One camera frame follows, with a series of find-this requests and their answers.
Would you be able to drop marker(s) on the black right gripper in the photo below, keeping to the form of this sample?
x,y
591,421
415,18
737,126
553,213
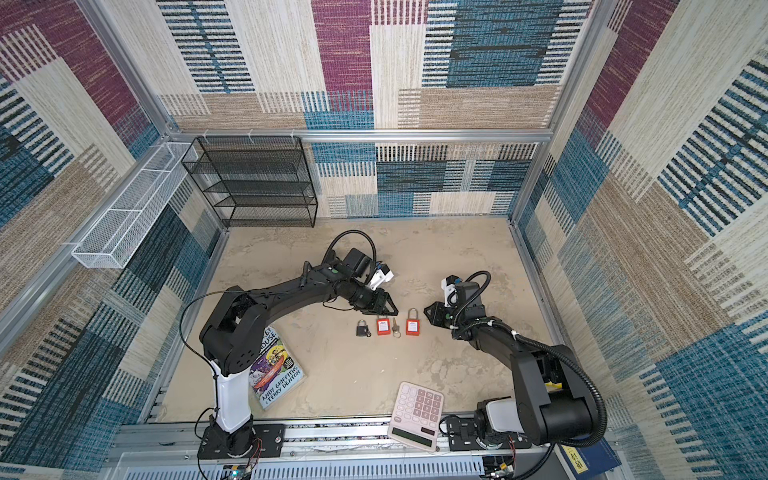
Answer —
x,y
436,309

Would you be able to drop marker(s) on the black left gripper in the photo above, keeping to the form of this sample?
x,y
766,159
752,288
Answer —
x,y
378,304

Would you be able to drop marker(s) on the red padlock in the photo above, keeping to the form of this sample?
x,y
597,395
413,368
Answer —
x,y
413,324
383,322

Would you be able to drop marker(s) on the small black padlock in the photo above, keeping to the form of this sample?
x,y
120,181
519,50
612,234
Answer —
x,y
362,329

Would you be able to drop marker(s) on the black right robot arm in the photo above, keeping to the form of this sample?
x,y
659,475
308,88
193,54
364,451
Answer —
x,y
555,400

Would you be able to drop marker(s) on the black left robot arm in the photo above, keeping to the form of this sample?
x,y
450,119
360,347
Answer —
x,y
232,336

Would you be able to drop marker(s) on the pink calculator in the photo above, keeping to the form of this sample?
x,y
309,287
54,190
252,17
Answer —
x,y
416,416

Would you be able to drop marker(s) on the purple treehouse book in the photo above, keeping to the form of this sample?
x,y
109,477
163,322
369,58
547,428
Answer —
x,y
275,371

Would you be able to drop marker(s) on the blue box with yellow label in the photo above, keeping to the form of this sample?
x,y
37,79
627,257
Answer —
x,y
588,462

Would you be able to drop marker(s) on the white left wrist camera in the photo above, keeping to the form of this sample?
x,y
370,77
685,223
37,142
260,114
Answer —
x,y
380,277

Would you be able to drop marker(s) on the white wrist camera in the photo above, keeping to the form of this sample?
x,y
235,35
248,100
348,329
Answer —
x,y
448,286
380,277

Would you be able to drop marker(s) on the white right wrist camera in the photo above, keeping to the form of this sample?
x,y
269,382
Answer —
x,y
448,286

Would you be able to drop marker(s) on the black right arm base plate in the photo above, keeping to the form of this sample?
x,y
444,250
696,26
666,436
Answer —
x,y
463,434

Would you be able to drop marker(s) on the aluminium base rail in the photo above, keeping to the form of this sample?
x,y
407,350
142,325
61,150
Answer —
x,y
319,448

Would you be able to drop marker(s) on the black wire shelf rack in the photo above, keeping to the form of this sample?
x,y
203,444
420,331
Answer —
x,y
254,181

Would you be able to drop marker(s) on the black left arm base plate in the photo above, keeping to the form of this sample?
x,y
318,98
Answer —
x,y
264,440

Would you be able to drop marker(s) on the white wire mesh basket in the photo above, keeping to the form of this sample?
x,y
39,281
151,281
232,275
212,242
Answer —
x,y
118,233

